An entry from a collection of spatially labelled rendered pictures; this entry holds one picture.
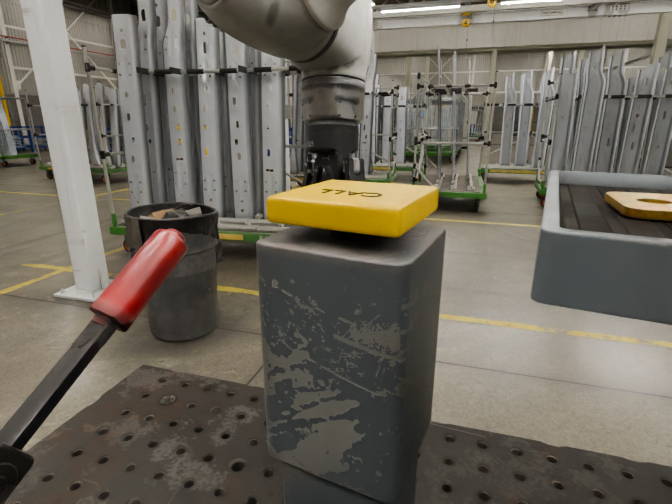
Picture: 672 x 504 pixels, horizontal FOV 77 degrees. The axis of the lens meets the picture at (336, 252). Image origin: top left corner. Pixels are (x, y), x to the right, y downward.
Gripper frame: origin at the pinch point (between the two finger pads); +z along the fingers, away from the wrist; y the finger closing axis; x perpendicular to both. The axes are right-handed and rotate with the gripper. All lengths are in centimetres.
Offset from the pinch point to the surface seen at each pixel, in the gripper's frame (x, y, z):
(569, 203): -14.5, 45.8, -11.9
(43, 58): -54, -270, -82
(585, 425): 138, -33, 84
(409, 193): -18.4, 41.0, -12.0
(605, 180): -8.9, 43.9, -12.8
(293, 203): -23.2, 39.6, -11.6
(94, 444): -33.1, -16.0, 29.5
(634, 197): -13, 47, -12
